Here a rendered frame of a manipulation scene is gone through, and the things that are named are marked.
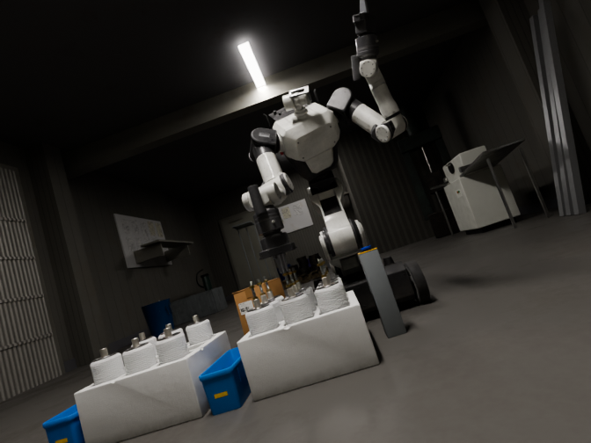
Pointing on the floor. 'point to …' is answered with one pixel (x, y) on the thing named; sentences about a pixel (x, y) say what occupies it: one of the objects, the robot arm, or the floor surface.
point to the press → (422, 138)
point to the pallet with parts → (306, 269)
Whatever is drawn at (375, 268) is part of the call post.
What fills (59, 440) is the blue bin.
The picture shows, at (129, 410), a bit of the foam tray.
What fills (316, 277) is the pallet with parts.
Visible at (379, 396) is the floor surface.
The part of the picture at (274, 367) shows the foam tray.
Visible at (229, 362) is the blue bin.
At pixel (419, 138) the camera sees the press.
